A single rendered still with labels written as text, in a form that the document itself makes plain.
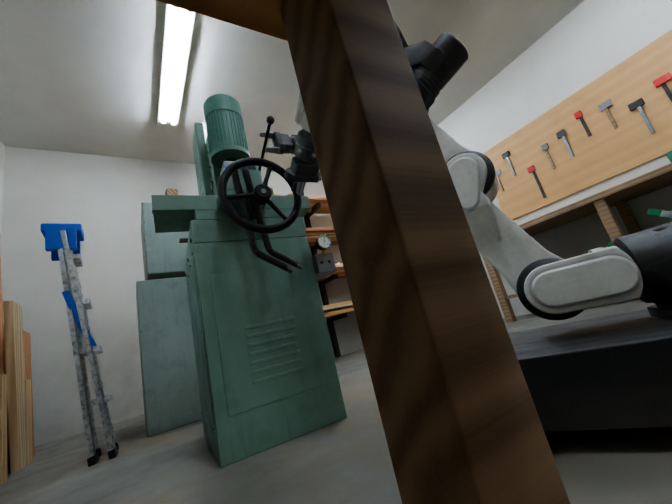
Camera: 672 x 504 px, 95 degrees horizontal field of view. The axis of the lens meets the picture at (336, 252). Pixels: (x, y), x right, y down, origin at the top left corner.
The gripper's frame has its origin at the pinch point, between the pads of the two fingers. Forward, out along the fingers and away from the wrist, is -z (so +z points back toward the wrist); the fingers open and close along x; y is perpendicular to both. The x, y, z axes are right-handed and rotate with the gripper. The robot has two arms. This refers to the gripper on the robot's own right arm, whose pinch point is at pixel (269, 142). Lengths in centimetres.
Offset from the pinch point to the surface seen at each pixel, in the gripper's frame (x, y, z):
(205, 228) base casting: 39, 11, -31
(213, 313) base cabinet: 69, 20, -32
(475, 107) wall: -153, 29, 308
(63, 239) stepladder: -11, 76, -88
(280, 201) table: 28.6, 8.1, -0.6
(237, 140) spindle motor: -7.1, 5.7, -11.8
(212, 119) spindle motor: -20.1, 5.1, -20.6
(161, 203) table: 29, 8, -44
